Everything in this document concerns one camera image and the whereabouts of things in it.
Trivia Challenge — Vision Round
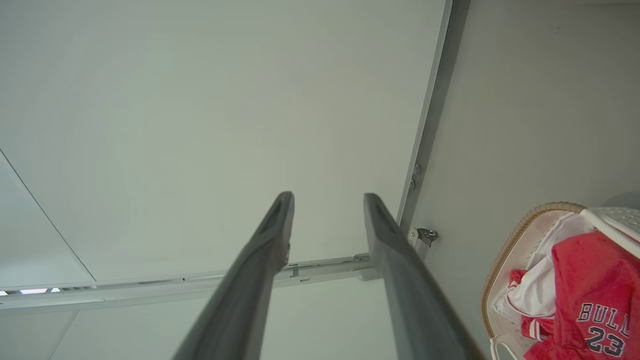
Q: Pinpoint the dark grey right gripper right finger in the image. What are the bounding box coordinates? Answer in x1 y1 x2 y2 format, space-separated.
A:
363 192 483 360

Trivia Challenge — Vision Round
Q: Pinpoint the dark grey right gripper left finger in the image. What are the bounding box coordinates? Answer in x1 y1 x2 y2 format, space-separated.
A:
172 191 295 360

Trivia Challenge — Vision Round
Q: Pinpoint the white garment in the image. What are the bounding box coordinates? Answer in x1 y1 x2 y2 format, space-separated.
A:
492 212 596 321

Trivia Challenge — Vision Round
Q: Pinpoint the red Bulls basketball jersey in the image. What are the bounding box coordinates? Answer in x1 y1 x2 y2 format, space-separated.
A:
522 231 640 360

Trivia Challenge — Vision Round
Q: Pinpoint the woven laundry basket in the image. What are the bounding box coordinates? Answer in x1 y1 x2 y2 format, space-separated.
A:
481 202 640 360

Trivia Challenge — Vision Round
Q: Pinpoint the small metal latch bracket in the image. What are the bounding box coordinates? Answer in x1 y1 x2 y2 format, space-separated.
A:
410 227 439 249

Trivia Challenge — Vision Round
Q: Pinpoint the grey metal horizontal frame rail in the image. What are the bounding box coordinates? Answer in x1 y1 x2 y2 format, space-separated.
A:
0 253 381 317

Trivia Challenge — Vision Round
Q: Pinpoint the grey metal upright frame rail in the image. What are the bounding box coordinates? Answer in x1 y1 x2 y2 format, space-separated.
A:
397 0 471 232

